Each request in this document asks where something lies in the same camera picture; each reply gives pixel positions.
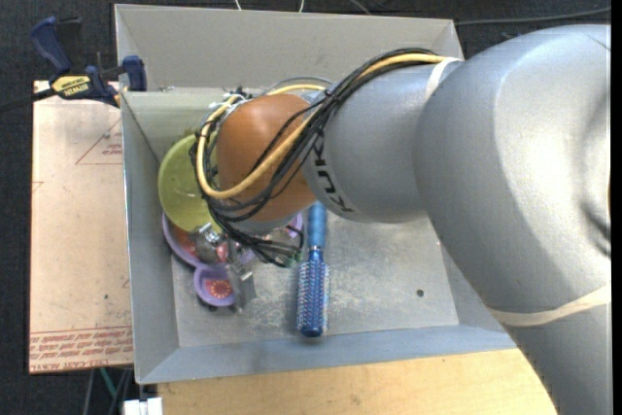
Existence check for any yellow-green bowl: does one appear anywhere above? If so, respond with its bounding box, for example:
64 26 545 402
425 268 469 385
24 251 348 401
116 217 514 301
156 132 221 235

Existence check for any grey metal bin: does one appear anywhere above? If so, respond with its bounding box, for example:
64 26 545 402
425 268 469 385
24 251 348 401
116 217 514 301
114 3 517 386

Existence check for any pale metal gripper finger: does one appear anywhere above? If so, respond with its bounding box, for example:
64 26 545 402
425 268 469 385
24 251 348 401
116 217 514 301
240 270 258 307
225 259 244 313

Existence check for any purple plate with orange centre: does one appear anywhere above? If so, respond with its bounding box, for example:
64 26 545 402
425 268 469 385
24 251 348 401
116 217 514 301
161 211 305 269

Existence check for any blue round hairbrush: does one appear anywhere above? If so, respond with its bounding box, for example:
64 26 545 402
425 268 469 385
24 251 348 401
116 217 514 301
295 200 332 339

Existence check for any small purple cup orange inside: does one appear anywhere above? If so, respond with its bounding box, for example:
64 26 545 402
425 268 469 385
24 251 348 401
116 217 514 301
192 263 240 310

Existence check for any brown cardboard board red print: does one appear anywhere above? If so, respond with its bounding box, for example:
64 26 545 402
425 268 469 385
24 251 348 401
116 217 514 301
28 80 135 375

